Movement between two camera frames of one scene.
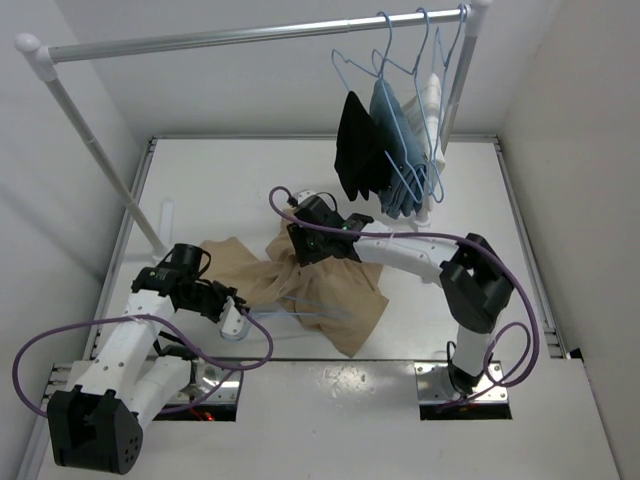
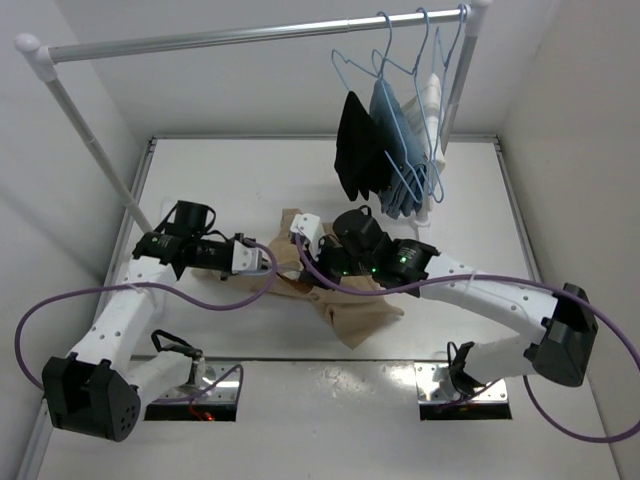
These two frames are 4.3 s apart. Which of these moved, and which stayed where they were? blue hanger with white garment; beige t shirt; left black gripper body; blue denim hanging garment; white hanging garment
Moved: left black gripper body
Stayed: blue denim hanging garment; white hanging garment; blue hanger with white garment; beige t shirt
